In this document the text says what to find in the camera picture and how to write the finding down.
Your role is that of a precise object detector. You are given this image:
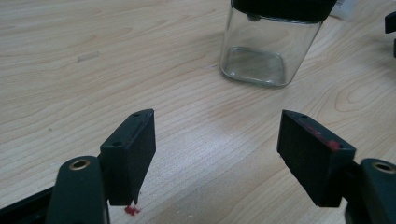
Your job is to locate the red crumb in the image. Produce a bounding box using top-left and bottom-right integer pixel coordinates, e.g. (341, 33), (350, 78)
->
(124, 204), (142, 217)

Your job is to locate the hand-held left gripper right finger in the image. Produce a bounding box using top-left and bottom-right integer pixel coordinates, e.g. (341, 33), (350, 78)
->
(276, 109), (357, 208)

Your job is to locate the white and blue packet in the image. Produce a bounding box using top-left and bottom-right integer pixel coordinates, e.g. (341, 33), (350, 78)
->
(330, 0), (359, 21)

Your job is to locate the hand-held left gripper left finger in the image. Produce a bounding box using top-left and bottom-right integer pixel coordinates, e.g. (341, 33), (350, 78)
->
(99, 108), (157, 207)

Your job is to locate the glass jar with black lid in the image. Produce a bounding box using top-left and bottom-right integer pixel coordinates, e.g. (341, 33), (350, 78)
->
(219, 0), (339, 89)

